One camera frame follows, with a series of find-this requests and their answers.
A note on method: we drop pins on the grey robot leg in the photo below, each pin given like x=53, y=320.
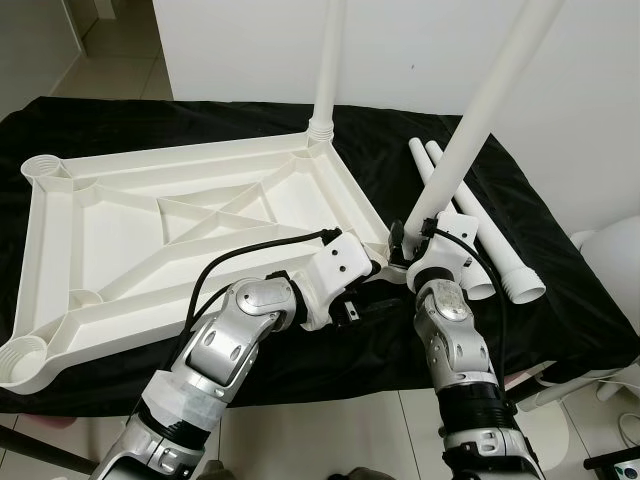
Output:
x=365, y=473
x=215, y=472

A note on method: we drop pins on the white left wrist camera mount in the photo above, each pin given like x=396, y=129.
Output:
x=340, y=265

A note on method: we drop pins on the white plastic table top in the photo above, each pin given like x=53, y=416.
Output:
x=100, y=230

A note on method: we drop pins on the grey robot right leg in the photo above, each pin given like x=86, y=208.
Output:
x=365, y=473

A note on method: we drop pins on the grey robot left leg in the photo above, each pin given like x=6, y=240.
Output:
x=215, y=472

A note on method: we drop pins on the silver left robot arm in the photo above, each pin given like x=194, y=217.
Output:
x=230, y=340

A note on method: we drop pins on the black metal frame bar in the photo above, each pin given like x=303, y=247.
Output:
x=40, y=450
x=545, y=376

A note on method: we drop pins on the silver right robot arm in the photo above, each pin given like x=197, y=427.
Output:
x=450, y=340

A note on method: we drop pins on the black cloth cover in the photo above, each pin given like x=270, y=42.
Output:
x=560, y=300

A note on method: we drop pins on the black metal stand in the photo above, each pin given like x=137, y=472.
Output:
x=612, y=462

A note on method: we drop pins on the white plastic table leg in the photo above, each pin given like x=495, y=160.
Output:
x=480, y=110
x=325, y=60
x=482, y=288
x=505, y=250

